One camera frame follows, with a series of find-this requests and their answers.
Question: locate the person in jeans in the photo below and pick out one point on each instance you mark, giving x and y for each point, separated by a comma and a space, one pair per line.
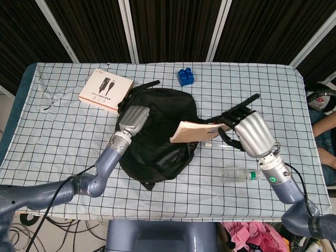
324, 136

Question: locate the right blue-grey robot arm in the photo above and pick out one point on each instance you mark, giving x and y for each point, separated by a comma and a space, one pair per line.
294, 191

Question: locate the clear plastic water bottle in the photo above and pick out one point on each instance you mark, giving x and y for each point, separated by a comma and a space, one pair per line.
240, 174

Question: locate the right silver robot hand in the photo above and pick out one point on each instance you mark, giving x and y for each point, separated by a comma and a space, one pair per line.
253, 132

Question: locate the black backpack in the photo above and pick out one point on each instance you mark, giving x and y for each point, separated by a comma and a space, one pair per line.
157, 136

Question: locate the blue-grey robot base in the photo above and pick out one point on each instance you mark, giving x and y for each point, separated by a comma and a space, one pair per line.
160, 236

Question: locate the pink cloth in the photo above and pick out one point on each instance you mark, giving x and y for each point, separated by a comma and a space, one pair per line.
252, 235

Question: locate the tan kraft notebook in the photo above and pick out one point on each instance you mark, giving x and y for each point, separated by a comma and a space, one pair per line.
195, 132

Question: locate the checkered white tablecloth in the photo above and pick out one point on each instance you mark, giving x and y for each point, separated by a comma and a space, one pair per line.
78, 147

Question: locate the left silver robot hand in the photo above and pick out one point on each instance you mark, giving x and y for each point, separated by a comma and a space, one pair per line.
134, 119

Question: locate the blue toy building block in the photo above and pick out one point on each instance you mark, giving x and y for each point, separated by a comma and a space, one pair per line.
185, 76

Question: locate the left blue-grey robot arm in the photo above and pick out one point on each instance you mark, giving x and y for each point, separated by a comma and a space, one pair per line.
102, 170

